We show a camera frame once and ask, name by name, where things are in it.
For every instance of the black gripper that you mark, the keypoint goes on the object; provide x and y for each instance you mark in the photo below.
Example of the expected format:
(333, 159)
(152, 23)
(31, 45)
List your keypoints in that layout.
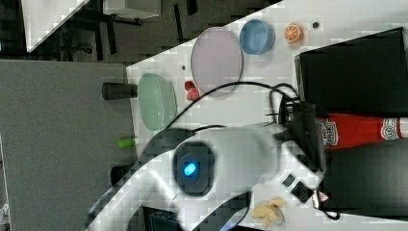
(301, 125)

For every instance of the red plush ketchup bottle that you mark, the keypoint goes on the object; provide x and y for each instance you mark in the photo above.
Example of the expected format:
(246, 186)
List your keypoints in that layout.
(341, 131)

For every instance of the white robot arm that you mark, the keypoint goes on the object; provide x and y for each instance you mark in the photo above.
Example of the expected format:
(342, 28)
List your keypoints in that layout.
(208, 176)

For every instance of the black toaster oven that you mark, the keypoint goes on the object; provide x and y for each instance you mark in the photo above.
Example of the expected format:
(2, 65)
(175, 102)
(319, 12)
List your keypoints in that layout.
(356, 93)

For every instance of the orange slice toy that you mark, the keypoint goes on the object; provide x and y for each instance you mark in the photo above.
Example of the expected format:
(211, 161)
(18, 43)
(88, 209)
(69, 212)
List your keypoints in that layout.
(293, 33)

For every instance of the blue bowl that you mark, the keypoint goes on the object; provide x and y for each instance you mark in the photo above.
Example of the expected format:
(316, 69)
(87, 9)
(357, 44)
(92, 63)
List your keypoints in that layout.
(256, 37)

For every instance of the large lilac plate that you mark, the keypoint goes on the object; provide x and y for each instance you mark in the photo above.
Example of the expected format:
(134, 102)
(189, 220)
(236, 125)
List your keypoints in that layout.
(216, 60)

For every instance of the pink plush strawberry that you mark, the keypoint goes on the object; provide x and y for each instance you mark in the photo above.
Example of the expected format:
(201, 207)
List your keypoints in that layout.
(193, 94)

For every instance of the dark red plush strawberry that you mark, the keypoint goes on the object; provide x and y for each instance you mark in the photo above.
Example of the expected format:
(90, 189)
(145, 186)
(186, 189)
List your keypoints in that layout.
(189, 85)

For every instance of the green oval bowl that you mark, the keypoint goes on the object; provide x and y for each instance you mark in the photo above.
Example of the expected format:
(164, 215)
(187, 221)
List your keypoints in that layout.
(157, 101)

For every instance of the green marker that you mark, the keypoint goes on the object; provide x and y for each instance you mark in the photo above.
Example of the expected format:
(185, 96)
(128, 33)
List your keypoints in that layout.
(127, 143)

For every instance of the black utensil cup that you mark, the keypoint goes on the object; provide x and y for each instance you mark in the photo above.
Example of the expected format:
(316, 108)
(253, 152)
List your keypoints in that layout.
(122, 173)

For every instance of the white side table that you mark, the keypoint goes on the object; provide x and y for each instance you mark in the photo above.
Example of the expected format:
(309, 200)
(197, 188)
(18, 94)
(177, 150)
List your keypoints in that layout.
(42, 18)

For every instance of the black cylinder post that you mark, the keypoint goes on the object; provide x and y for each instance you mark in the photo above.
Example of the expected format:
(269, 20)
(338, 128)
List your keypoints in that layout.
(116, 91)

